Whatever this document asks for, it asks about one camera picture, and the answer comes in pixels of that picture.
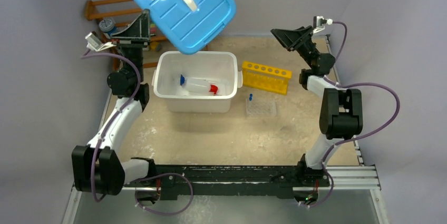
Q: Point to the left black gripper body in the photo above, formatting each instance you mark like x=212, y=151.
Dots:
x=132, y=50

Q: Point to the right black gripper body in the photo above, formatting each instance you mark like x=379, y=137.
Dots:
x=305, y=41

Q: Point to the yellow test tube rack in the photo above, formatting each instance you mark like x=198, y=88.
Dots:
x=266, y=78

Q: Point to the blue cap glass tube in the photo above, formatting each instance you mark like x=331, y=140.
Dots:
x=182, y=80

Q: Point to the red cap wash bottle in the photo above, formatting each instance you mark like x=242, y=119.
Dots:
x=200, y=86

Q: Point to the white plastic bin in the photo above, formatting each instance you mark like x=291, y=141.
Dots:
x=218, y=68

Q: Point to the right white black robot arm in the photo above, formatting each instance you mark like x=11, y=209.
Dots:
x=341, y=114

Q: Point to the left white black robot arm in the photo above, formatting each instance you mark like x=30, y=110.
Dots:
x=115, y=128

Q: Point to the yellow grey small object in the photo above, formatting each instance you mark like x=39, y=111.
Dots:
x=155, y=46

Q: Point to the blue label round container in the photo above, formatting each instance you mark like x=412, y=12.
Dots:
x=107, y=26

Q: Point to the wooden shelf rack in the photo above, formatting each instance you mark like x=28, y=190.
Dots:
x=124, y=12

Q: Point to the clear well plate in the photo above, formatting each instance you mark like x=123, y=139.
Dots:
x=261, y=108

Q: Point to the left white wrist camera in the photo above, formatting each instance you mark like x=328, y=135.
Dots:
x=94, y=44

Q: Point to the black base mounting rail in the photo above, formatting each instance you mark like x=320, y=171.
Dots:
x=169, y=181

